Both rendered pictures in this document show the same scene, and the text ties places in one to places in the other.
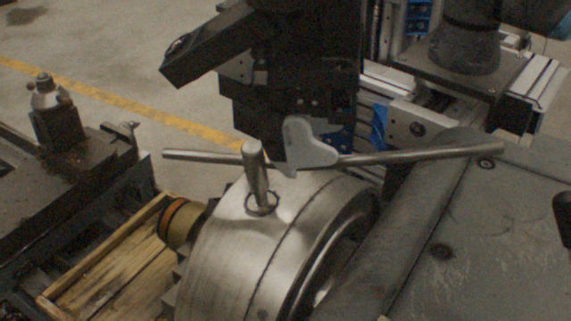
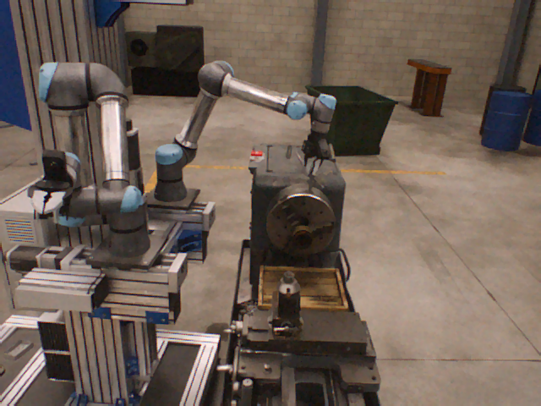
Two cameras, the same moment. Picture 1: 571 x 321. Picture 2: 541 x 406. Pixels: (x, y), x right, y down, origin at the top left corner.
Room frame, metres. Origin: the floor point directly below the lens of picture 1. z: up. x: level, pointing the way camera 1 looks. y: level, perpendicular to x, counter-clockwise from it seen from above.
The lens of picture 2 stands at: (1.57, 1.51, 1.99)
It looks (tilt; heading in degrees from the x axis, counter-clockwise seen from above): 23 degrees down; 236
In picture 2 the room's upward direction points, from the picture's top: 3 degrees clockwise
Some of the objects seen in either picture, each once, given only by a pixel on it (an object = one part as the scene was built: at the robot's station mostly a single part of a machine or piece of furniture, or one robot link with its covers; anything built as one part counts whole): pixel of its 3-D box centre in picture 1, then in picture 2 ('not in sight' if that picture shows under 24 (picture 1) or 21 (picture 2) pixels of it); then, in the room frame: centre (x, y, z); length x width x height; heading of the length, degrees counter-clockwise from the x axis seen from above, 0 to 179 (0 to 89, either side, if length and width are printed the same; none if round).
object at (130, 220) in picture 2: not in sight; (122, 205); (1.22, 0.02, 1.33); 0.13 x 0.12 x 0.14; 163
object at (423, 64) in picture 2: not in sight; (423, 86); (-6.88, -5.34, 0.50); 1.61 x 0.44 x 1.00; 60
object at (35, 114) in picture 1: (56, 123); (288, 299); (0.80, 0.47, 1.07); 0.07 x 0.07 x 0.10; 58
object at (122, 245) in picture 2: not in sight; (128, 234); (1.21, 0.02, 1.21); 0.15 x 0.15 x 0.10
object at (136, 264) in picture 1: (162, 279); (301, 288); (0.56, 0.23, 0.89); 0.36 x 0.30 x 0.04; 148
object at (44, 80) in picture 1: (44, 79); (288, 276); (0.81, 0.47, 1.17); 0.04 x 0.04 x 0.03
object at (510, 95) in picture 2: not in sight; (505, 120); (-5.65, -2.59, 0.44); 0.59 x 0.59 x 0.88
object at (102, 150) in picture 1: (74, 154); (286, 313); (0.80, 0.45, 0.99); 0.20 x 0.10 x 0.05; 58
